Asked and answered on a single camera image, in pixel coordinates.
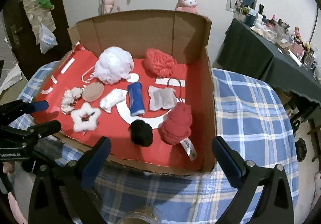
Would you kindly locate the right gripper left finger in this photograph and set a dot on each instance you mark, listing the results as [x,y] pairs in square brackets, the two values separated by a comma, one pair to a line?
[59,192]

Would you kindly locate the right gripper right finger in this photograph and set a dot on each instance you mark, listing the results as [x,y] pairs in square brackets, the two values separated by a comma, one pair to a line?
[275,204]

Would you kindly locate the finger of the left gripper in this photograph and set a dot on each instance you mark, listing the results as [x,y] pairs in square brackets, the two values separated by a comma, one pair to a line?
[32,133]
[15,109]

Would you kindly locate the round tan sponge pad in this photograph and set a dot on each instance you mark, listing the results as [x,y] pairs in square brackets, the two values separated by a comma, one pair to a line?
[93,92]

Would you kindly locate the black pompom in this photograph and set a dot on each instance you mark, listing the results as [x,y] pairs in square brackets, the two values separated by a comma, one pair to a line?
[141,133]

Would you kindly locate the blue cloth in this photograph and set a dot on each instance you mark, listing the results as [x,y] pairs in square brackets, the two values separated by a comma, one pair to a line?
[136,99]

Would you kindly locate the red plush bunny toy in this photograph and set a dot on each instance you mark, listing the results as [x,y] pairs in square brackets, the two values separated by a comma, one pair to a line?
[176,127]

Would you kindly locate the grey white fuzzy cloth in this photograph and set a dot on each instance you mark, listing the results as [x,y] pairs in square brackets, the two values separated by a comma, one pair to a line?
[161,98]

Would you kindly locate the person's left hand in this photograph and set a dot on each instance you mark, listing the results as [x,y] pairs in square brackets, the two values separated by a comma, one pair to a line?
[8,167]

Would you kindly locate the dark brown door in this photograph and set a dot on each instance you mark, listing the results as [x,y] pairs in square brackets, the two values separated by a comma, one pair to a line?
[22,19]

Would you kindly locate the plastic bag on door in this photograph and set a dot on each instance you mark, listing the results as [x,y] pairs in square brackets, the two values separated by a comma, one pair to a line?
[47,39]

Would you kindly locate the blue plaid tablecloth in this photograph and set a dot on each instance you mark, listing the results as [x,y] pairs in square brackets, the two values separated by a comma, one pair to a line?
[251,119]

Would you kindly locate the small jar with gold contents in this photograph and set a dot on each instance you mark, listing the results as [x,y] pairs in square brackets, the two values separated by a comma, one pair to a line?
[143,215]

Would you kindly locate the white mesh bath pouf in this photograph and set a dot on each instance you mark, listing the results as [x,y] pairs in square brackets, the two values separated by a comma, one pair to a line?
[113,65]

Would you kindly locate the green plush on door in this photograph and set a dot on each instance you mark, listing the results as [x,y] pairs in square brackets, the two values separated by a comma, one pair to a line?
[46,4]

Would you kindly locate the cardboard box red inside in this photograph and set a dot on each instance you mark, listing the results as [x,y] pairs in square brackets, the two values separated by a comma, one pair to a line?
[162,118]

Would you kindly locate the pink plush with mop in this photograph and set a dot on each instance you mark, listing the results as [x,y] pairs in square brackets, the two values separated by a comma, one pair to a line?
[107,6]

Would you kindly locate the coral red bath pouf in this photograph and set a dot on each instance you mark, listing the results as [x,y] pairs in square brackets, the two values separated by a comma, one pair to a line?
[159,63]

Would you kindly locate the dark green covered table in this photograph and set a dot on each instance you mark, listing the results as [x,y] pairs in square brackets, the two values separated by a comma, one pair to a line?
[250,54]

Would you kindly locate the pink plush toy on wall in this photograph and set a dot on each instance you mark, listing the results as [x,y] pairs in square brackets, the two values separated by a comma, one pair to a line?
[187,6]

